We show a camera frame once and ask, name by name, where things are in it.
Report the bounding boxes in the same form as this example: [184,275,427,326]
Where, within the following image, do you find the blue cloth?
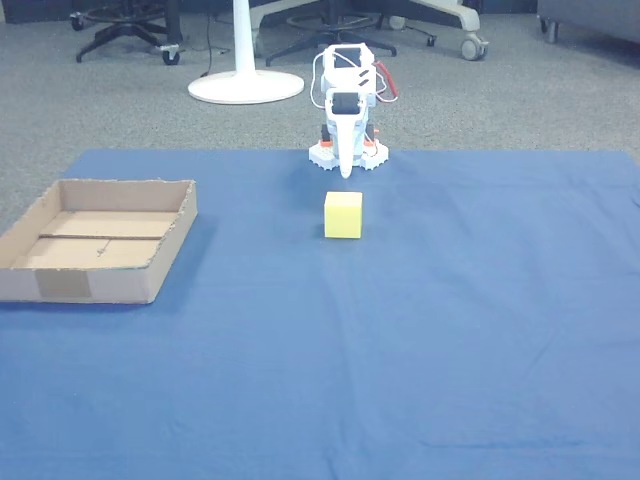
[0,148,640,480]

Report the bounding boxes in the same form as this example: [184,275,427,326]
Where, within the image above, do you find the black floor cable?
[200,9,227,80]

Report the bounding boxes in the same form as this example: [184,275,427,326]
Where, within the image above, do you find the black office chair base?
[69,0,184,66]

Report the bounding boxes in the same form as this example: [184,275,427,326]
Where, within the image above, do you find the red cable sleeve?
[374,59,400,97]

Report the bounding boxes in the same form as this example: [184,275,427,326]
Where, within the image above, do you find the shallow cardboard box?
[0,178,198,305]

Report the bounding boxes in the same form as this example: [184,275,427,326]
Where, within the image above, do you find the yellow foam block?
[323,191,364,240]

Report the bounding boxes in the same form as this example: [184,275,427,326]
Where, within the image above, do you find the white wheeled chair base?
[248,0,490,62]

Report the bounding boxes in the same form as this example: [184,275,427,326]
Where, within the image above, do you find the black chair base with ring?
[264,0,399,68]

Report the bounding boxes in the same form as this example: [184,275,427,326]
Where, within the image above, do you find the white pedestal table base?
[187,0,305,105]

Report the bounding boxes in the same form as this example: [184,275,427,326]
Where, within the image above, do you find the grey furniture with caster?
[537,0,640,45]

